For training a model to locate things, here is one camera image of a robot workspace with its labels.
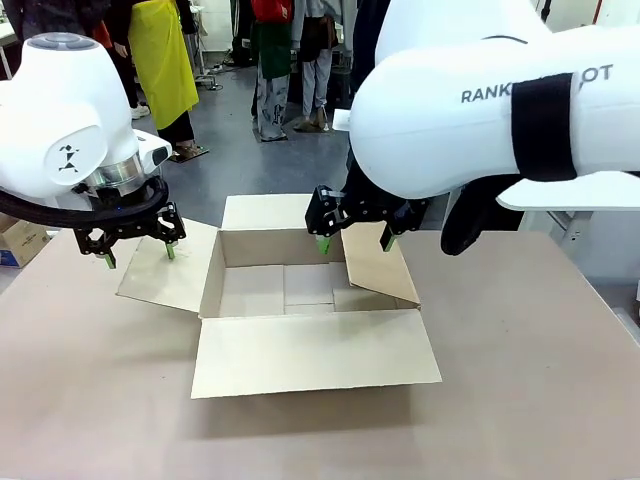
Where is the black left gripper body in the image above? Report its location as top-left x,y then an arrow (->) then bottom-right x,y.
73,180 -> 172,242

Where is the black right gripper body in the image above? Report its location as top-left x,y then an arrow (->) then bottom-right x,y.
340,164 -> 432,234

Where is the small printed cardboard box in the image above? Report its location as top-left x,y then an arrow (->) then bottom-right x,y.
0,213 -> 52,270

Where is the open brown cardboard box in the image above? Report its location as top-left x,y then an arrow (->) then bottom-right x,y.
115,193 -> 444,400

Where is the person in grey trousers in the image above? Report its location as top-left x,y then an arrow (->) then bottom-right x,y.
291,0 -> 343,134

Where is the person in green apron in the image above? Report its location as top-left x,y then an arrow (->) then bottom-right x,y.
248,0 -> 297,144

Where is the person in dark clothes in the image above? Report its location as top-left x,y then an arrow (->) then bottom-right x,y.
343,0 -> 392,187

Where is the person in yellow apron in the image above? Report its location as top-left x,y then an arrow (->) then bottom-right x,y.
91,0 -> 209,164

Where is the white side table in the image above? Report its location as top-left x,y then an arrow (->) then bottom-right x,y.
517,207 -> 640,282

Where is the black corrugated cable hose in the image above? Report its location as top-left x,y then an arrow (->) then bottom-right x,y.
0,175 -> 170,227

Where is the black sleeved cable bundle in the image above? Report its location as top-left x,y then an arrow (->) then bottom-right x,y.
439,175 -> 532,257

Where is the black strap on arm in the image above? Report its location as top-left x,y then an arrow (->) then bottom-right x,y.
509,72 -> 581,182

